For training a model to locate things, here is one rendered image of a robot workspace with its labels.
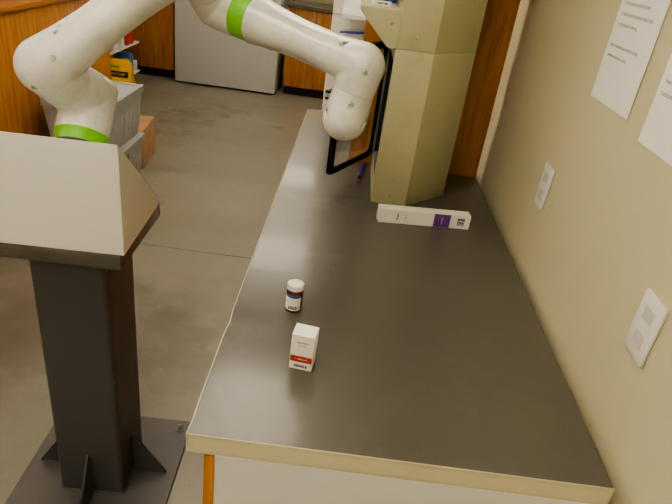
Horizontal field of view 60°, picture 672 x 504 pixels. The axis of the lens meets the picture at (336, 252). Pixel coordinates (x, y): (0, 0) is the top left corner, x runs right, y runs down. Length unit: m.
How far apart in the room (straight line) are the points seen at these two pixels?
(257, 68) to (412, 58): 5.15
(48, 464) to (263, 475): 1.32
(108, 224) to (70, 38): 0.41
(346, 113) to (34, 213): 0.75
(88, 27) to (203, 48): 5.47
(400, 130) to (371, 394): 0.93
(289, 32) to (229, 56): 5.40
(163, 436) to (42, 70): 1.34
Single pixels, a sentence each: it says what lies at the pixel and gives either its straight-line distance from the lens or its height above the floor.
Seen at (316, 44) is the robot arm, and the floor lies 1.44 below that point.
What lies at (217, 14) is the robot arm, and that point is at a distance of 1.55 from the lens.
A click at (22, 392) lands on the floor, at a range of 2.57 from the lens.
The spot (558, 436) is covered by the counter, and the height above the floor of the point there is 0.94.
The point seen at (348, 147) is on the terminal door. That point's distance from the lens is 1.94.
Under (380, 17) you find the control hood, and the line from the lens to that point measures 1.71.
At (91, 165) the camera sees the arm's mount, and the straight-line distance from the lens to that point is 1.39.
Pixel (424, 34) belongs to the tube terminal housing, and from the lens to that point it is 1.72.
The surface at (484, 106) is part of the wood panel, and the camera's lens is 2.18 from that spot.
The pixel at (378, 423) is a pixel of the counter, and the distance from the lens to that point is 1.04.
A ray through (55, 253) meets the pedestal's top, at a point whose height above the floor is 0.93.
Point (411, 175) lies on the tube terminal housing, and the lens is 1.83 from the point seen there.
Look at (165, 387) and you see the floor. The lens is 2.48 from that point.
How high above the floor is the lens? 1.66
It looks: 28 degrees down
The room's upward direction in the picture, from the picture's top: 8 degrees clockwise
